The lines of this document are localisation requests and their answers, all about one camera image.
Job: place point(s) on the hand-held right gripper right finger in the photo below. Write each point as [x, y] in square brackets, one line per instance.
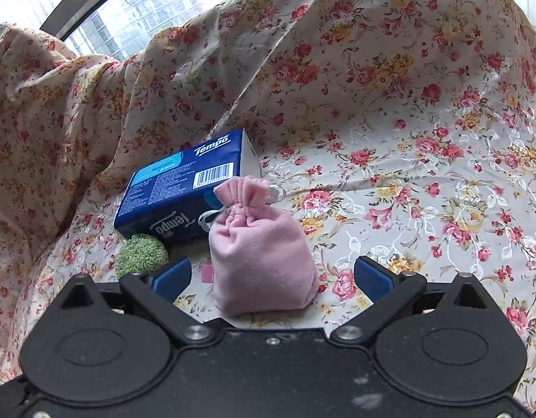
[374, 278]

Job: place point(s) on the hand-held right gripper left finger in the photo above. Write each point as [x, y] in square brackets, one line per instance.
[172, 276]

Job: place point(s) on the small pink tag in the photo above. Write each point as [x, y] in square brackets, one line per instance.
[207, 275]

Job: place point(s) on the green round scrubber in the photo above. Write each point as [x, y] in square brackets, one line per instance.
[139, 254]

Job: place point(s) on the dark blue tissue pack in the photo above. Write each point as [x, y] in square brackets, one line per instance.
[176, 191]

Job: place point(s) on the white floral tablecloth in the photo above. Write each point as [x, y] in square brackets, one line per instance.
[424, 191]

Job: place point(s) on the beige small-flower cloth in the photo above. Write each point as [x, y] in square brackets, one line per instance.
[54, 117]

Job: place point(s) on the black window frame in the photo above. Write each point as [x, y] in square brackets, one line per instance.
[89, 4]

